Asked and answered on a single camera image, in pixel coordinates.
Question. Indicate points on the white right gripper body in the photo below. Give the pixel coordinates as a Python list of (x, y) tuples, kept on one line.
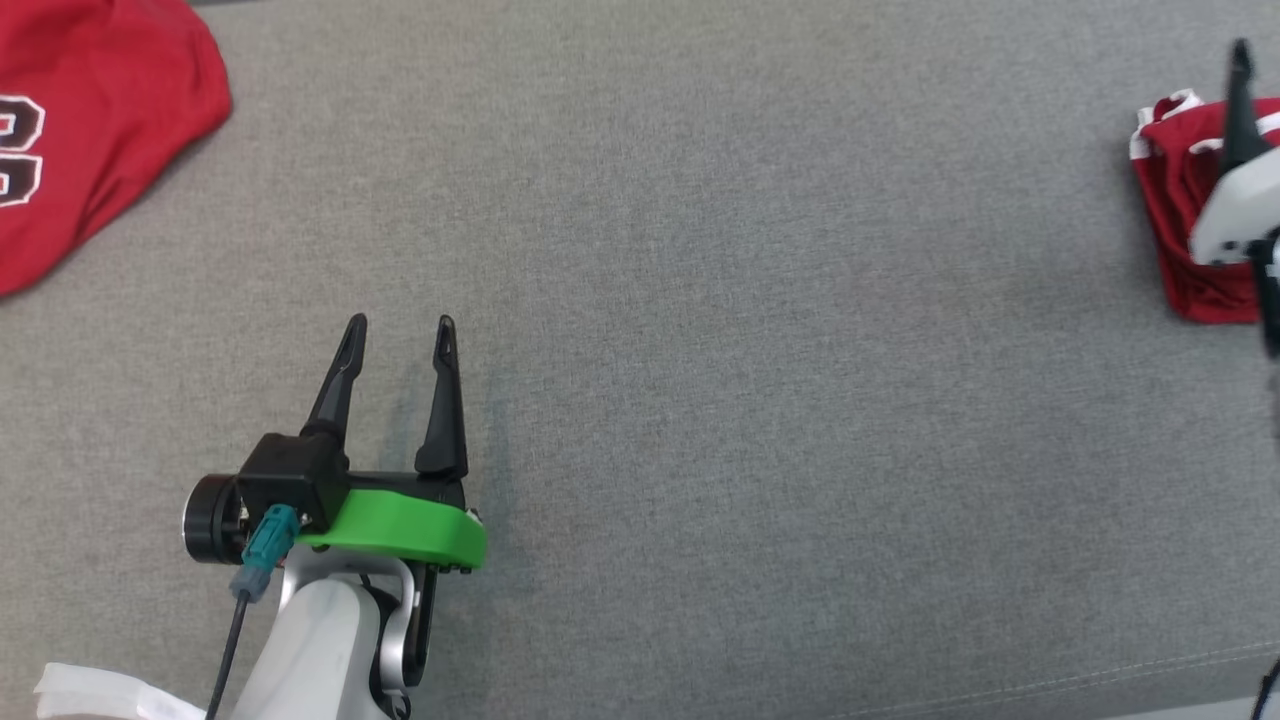
[(1235, 210)]

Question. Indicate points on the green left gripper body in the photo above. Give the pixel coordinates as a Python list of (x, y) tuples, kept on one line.
[(400, 530)]

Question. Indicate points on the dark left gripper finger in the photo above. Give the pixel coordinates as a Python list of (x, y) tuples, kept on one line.
[(335, 385), (444, 420)]

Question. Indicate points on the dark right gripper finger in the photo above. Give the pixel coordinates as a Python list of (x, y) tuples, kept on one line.
[(1243, 110)]

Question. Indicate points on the red shorts with white trim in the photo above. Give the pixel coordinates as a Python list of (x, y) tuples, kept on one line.
[(1165, 200)]

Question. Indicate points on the red number 23 basketball jersey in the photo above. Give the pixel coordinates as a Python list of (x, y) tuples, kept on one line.
[(90, 130)]

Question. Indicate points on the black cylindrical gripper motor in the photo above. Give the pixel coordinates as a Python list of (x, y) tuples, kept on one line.
[(210, 520)]

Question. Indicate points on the grey fabric sofa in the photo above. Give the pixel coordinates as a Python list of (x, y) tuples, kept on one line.
[(750, 400)]

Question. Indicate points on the white crumpled cloth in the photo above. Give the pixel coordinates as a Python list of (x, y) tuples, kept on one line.
[(100, 692)]

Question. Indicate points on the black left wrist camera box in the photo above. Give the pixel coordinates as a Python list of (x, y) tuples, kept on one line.
[(292, 478)]

